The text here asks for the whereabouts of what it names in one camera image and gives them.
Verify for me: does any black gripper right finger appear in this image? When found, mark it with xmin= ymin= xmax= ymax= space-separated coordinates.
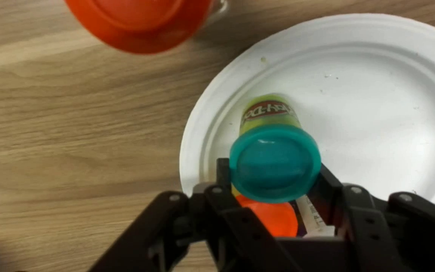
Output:
xmin=307 ymin=164 xmax=435 ymax=272

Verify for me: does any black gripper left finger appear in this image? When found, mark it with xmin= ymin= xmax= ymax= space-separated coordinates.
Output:
xmin=88 ymin=157 xmax=299 ymax=272

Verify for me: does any small white bottle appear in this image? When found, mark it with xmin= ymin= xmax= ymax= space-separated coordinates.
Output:
xmin=295 ymin=195 xmax=337 ymax=238

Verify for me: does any orange lid play-dough tub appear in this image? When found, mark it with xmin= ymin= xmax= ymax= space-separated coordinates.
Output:
xmin=234 ymin=193 xmax=299 ymax=238

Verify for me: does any teal lid play-dough tub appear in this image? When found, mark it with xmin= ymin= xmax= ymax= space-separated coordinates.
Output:
xmin=228 ymin=92 xmax=323 ymax=204

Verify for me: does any orange lid spice jar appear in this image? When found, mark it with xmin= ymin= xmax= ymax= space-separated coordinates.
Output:
xmin=65 ymin=0 xmax=230 ymax=55

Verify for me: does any white paper plate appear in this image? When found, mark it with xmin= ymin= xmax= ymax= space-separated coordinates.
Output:
xmin=178 ymin=12 xmax=435 ymax=217

